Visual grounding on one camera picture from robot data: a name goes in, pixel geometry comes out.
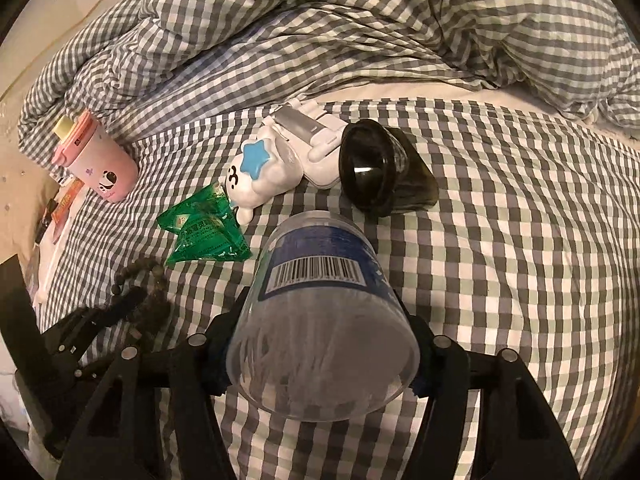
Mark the white bear toy blue star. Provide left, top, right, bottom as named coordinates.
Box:
left=224, top=125, right=307, bottom=225

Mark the pink panda water bottle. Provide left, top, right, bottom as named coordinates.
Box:
left=50, top=109, right=140, bottom=205

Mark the white device with silver clip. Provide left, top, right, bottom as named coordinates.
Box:
left=272, top=101, right=350, bottom=191

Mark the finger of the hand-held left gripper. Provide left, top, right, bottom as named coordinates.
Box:
left=90, top=287, right=147, bottom=331
left=42, top=307, right=103, bottom=361

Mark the grey checked duvet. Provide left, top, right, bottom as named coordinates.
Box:
left=17, top=0, right=640, bottom=160

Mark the orange snack packet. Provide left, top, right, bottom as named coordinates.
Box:
left=50, top=180, right=86, bottom=226

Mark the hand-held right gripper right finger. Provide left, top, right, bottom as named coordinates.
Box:
left=400, top=305, right=589, bottom=480

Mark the grey checked bed sheet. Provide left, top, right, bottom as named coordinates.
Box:
left=37, top=97, right=640, bottom=480

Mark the white thin stick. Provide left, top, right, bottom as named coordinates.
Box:
left=32, top=239, right=66, bottom=307

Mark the green foil packet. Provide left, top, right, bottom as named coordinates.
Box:
left=156, top=182, right=252, bottom=266

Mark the dark bead bracelet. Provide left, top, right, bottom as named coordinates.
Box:
left=112, top=255, right=167, bottom=357

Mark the clear cotton swab container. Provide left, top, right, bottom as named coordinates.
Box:
left=226, top=210, right=422, bottom=421

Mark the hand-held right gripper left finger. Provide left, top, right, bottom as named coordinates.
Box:
left=55, top=287, right=252, bottom=480

